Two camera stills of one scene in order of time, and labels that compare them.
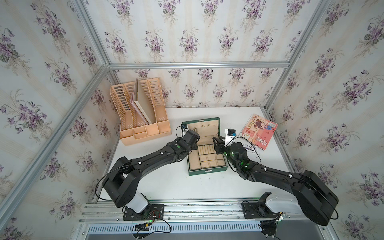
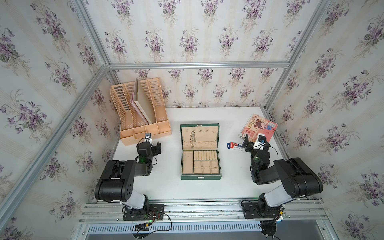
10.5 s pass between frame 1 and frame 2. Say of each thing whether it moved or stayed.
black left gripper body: moved
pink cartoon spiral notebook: stayed
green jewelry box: moved
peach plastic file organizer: stayed
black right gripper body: moved
